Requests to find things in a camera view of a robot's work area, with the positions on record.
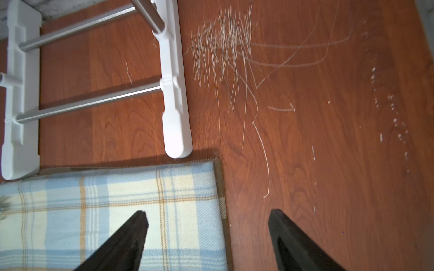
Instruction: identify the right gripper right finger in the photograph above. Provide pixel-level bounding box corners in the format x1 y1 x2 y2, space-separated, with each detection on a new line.
268 209 344 271

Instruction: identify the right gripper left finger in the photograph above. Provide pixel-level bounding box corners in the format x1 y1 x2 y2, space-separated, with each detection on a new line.
76 211 149 271

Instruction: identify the blue cream plaid scarf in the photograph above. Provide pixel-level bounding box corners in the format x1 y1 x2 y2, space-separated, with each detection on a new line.
1 161 232 271

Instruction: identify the white steel clothes rack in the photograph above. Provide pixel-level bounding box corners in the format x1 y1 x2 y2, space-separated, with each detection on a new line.
0 0 193 181

